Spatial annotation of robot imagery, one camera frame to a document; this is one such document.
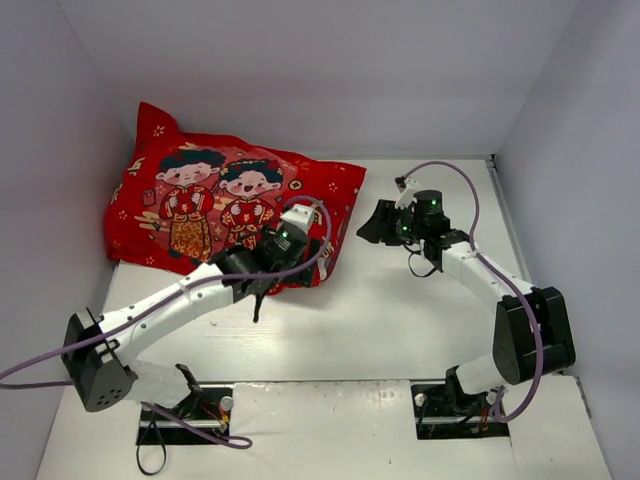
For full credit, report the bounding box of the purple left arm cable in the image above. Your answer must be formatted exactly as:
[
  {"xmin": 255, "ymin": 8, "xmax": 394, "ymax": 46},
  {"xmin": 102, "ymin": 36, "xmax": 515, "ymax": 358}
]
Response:
[{"xmin": 0, "ymin": 197, "xmax": 334, "ymax": 450}]

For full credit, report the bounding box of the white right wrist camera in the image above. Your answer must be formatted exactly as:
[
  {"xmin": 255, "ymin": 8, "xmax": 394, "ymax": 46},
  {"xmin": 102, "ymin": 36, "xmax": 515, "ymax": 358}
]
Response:
[{"xmin": 394, "ymin": 176, "xmax": 421, "ymax": 210}]

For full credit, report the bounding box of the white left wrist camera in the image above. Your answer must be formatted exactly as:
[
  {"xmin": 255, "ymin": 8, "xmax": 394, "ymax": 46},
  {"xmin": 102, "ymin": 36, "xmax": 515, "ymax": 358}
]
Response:
[{"xmin": 280, "ymin": 203, "xmax": 316, "ymax": 234}]

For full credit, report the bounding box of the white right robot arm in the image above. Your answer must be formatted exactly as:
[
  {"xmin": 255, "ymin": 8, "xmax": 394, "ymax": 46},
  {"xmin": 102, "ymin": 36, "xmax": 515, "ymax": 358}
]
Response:
[{"xmin": 357, "ymin": 190, "xmax": 576, "ymax": 405}]

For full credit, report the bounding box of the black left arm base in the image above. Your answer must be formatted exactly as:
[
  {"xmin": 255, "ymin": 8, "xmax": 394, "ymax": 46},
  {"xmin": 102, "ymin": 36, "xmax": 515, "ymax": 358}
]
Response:
[{"xmin": 136, "ymin": 364, "xmax": 234, "ymax": 446}]

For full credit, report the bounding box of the red printed pillowcase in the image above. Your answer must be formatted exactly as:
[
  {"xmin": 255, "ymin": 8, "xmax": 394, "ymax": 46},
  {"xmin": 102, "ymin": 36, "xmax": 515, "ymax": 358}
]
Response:
[{"xmin": 103, "ymin": 102, "xmax": 366, "ymax": 294}]

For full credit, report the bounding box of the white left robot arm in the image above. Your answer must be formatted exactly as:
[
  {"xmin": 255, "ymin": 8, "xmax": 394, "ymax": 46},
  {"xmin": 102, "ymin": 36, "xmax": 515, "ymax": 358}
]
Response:
[{"xmin": 61, "ymin": 222, "xmax": 310, "ymax": 413}]

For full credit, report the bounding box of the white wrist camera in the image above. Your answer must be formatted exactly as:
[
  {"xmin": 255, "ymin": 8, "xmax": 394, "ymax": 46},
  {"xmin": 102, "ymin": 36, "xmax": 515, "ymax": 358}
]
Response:
[
  {"xmin": 280, "ymin": 203, "xmax": 316, "ymax": 234},
  {"xmin": 394, "ymin": 176, "xmax": 421, "ymax": 210}
]

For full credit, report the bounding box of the black cable loop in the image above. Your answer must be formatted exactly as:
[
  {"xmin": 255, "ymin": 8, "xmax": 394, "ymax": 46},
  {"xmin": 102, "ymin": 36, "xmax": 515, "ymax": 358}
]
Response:
[{"xmin": 135, "ymin": 419, "xmax": 167, "ymax": 476}]

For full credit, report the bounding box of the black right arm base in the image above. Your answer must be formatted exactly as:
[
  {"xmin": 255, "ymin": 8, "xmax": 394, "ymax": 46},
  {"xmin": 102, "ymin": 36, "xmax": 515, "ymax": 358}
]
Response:
[{"xmin": 410, "ymin": 367, "xmax": 510, "ymax": 441}]

